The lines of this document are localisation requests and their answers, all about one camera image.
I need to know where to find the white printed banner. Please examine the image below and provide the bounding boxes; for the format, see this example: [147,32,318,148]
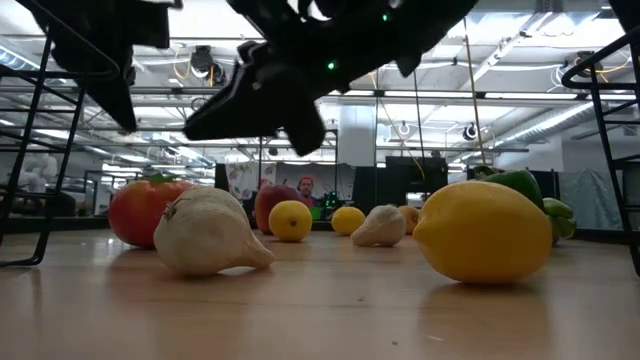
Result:
[225,161,277,202]

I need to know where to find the black device green lights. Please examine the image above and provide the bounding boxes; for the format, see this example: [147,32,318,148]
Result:
[317,189,342,210]

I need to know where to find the person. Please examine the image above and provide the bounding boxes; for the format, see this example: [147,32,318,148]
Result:
[296,175,318,209]

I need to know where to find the light green bell pepper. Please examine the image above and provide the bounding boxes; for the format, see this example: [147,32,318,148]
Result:
[542,196,578,246]

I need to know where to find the dark red apple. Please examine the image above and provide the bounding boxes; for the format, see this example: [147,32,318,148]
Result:
[254,183,302,237]

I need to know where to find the white backdrop sheet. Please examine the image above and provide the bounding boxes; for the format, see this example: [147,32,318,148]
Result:
[274,162,355,204]

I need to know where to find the white garlic bulb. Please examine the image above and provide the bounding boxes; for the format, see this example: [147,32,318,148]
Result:
[350,203,408,248]
[153,185,276,278]

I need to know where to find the black wire basket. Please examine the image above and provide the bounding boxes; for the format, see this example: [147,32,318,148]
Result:
[562,24,640,277]
[0,24,121,269]

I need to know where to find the black display panel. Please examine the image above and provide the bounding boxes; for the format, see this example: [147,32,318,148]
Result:
[351,155,450,217]

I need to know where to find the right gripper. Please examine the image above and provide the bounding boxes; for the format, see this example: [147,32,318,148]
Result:
[183,0,381,157]

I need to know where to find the white bulky figure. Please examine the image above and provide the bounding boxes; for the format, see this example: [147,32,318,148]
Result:
[17,151,60,195]

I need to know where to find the orange mandarin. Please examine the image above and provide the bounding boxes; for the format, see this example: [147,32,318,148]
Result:
[397,204,422,235]

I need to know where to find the yellow cable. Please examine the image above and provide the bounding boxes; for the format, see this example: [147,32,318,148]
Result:
[462,17,489,167]

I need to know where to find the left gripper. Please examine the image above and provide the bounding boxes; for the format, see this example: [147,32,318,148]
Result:
[49,0,182,133]

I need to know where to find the yellow lemon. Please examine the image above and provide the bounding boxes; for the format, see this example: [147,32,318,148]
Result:
[268,199,314,244]
[330,205,367,237]
[412,179,554,285]

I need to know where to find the dark green bell pepper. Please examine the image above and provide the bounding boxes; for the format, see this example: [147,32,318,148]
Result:
[472,164,547,214]

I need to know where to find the grey tarp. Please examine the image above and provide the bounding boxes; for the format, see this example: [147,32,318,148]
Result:
[558,167,625,231]

